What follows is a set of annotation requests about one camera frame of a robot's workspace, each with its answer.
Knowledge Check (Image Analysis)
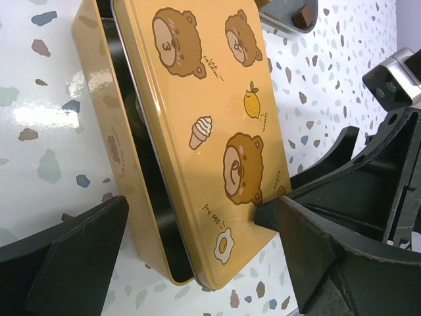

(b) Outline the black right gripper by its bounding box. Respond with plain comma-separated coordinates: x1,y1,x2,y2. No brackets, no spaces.
255,110,421,251

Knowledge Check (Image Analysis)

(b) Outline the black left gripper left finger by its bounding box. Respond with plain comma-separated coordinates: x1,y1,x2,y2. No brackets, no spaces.
1,196,129,315

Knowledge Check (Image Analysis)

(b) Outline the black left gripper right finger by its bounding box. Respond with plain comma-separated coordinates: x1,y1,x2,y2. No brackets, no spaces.
276,197,420,315

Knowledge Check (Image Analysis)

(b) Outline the gold tin box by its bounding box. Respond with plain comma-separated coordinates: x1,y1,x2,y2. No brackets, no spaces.
72,1,193,286

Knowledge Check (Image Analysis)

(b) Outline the brown cube chocolate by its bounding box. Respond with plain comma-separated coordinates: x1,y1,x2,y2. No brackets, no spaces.
292,5,314,29

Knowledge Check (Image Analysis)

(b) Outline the blue floral serving tray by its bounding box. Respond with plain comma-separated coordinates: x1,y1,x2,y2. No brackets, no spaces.
258,0,319,34

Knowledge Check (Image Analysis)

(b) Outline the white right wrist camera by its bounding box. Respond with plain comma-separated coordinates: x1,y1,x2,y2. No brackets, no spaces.
362,47,420,112

